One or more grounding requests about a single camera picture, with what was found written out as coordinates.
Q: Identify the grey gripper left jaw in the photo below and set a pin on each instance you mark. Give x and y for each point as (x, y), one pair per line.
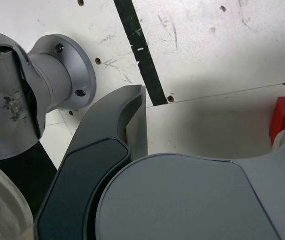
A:
(82, 175)

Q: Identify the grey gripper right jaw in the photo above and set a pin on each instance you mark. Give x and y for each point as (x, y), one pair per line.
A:
(195, 200)

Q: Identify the black tape strip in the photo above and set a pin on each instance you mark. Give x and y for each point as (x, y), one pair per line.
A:
(142, 57)

